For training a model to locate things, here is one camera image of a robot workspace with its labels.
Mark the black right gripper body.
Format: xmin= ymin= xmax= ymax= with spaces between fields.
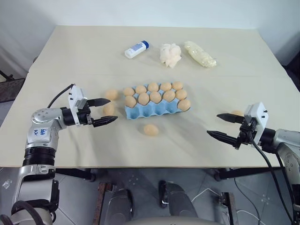
xmin=235 ymin=118 xmax=258 ymax=149

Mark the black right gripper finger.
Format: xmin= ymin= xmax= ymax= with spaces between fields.
xmin=216 ymin=113 xmax=246 ymax=125
xmin=206 ymin=130 xmax=238 ymax=149

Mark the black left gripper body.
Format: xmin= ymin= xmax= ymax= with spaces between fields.
xmin=76 ymin=106 xmax=95 ymax=128

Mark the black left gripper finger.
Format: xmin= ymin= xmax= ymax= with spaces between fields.
xmin=92 ymin=115 xmax=118 ymax=128
xmin=87 ymin=97 xmax=111 ymax=108

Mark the blue egg tray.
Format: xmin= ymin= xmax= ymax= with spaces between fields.
xmin=123 ymin=82 xmax=192 ymax=120

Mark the white bottle with blue cap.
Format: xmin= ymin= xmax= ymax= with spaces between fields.
xmin=124 ymin=40 xmax=150 ymax=60

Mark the clear bag of pale contents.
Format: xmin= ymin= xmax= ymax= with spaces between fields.
xmin=183 ymin=41 xmax=218 ymax=68

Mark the brown wooden block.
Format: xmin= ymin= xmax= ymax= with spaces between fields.
xmin=97 ymin=182 xmax=111 ymax=225
xmin=221 ymin=191 xmax=238 ymax=225

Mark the dark woven mat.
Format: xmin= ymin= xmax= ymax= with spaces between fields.
xmin=0 ymin=78 xmax=27 ymax=104

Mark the dark grey rounded shape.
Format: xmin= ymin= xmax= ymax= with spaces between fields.
xmin=158 ymin=180 xmax=203 ymax=225
xmin=108 ymin=188 xmax=136 ymax=225

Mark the crumpled white plastic bag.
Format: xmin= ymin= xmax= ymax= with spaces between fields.
xmin=159 ymin=42 xmax=183 ymax=69

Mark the dark background object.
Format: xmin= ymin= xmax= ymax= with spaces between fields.
xmin=276 ymin=29 xmax=300 ymax=92

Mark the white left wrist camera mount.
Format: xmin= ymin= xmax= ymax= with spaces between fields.
xmin=67 ymin=84 xmax=89 ymax=127

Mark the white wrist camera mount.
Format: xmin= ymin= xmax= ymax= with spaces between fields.
xmin=243 ymin=102 xmax=269 ymax=146
xmin=67 ymin=84 xmax=89 ymax=127

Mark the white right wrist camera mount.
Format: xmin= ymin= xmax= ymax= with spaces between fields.
xmin=243 ymin=102 xmax=269 ymax=146

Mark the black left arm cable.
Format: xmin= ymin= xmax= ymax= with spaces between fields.
xmin=47 ymin=82 xmax=77 ymax=109

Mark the black table frame bar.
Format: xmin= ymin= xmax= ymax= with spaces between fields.
xmin=54 ymin=167 xmax=97 ymax=183
xmin=212 ymin=166 xmax=280 ymax=182

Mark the white floor cable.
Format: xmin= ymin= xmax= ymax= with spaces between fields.
xmin=190 ymin=187 xmax=260 ymax=222

